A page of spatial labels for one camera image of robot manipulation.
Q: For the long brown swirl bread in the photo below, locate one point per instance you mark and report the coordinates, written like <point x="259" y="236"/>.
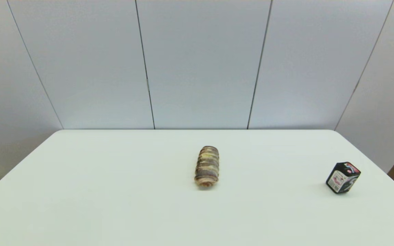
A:
<point x="207" y="167"/>

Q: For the small black printed box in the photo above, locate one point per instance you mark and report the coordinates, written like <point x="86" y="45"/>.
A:
<point x="342" y="177"/>

